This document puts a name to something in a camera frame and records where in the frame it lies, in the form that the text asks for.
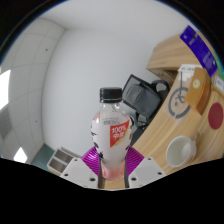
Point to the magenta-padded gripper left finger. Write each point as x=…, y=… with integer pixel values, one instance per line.
x=78, y=170

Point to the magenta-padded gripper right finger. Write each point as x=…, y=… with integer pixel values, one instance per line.
x=146, y=170

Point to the clear drink bottle black cap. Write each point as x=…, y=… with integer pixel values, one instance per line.
x=111, y=120

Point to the white mug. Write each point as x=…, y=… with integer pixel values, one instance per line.
x=180, y=151

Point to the ceiling light panel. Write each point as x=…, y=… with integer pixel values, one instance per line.
x=20, y=155
x=4, y=90

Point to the black mesh office chair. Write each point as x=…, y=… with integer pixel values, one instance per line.
x=158, y=87

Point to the flat round red coaster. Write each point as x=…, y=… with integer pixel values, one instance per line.
x=216, y=116

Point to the small yellow-brown box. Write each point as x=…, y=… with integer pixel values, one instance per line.
x=200, y=89

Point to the small box with white label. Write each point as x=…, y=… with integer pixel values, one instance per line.
x=219, y=82

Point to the wooden side desk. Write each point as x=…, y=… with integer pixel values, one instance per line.
x=170, y=55

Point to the purple standing pouch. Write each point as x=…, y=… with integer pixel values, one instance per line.
x=200, y=50

